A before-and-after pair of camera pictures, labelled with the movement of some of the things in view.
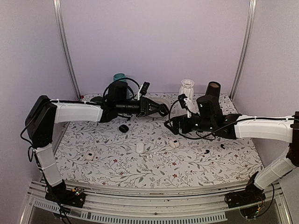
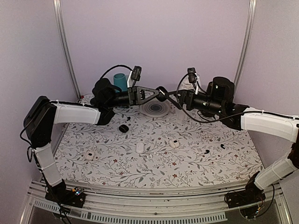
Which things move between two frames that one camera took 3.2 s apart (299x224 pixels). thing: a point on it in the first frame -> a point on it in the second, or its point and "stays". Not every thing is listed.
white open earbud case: [90, 155] stays
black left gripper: [145, 106] -> [137, 95]
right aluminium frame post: [251, 13] stays
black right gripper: [177, 119] -> [183, 97]
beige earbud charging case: [174, 143] stays
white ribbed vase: [187, 88] stays
